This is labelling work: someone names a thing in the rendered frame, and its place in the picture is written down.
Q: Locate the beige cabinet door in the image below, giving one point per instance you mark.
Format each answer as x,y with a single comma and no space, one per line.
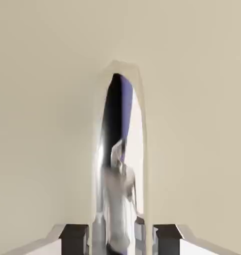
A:
42,99

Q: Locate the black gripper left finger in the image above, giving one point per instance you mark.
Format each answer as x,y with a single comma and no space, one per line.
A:
72,239

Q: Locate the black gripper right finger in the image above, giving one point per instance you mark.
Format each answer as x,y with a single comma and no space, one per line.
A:
168,239

